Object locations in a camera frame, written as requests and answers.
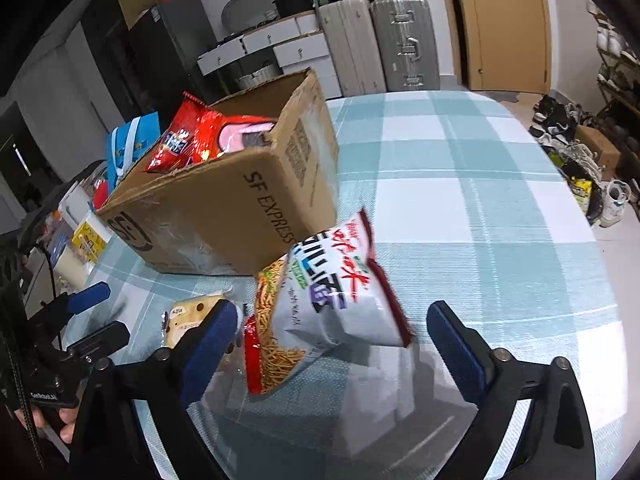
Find red and pink snack packet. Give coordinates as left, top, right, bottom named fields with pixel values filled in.
left=192, top=110, right=278, bottom=163

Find black cabinet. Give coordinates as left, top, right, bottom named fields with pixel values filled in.
left=127, top=0, right=221, bottom=111

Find white drawer cabinet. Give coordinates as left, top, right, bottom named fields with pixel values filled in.
left=196, top=10, right=343, bottom=101

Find cream cookie packet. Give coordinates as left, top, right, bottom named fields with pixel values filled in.
left=160, top=294, right=246, bottom=371

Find checked tablecloth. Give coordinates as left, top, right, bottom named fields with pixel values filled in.
left=65, top=89, right=621, bottom=480

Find beige suitcase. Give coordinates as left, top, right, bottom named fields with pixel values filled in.
left=316, top=0, right=386, bottom=98

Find yellow label box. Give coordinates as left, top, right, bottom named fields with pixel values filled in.
left=72, top=212, right=108, bottom=263

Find red chip bag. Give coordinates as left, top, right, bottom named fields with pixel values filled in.
left=145, top=91, right=221, bottom=173

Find rows of shoes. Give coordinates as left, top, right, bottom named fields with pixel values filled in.
left=586, top=2, right=640, bottom=126

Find white noodle snack bag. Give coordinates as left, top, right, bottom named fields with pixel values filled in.
left=243, top=208, right=413, bottom=396

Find small cardboard floor box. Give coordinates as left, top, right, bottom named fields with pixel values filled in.
left=574, top=125, right=621, bottom=181

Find white container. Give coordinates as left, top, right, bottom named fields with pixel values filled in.
left=52, top=245, right=87, bottom=291

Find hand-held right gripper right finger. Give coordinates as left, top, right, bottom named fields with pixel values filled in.
left=426, top=301, right=598, bottom=480

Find person's left hand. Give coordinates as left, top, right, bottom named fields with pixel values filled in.
left=14, top=406, right=77, bottom=445

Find wooden door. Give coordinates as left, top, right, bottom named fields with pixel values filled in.
left=435, top=0, right=551, bottom=95

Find brown cardboard box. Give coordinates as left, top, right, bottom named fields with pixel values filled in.
left=95, top=67, right=341, bottom=277

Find silver suitcase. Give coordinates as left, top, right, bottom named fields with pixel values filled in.
left=370, top=0, right=441, bottom=93

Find pile of floor shoes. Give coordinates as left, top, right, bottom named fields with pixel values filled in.
left=527, top=95, right=640, bottom=228

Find grey plastic tub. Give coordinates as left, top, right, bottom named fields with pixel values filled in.
left=221, top=0, right=281, bottom=31

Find blue cartoon bag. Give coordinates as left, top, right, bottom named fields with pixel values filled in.
left=106, top=112, right=162, bottom=191

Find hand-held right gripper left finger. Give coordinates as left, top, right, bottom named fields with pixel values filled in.
left=70, top=300, right=239, bottom=480

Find grey woven basket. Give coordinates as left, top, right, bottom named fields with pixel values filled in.
left=235, top=62, right=281, bottom=93

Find metal shoe rack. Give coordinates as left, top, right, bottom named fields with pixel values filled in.
left=585, top=2, right=640, bottom=128

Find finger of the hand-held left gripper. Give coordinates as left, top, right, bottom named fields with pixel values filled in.
left=65, top=321, right=132, bottom=362
left=40, top=282, right=112, bottom=328

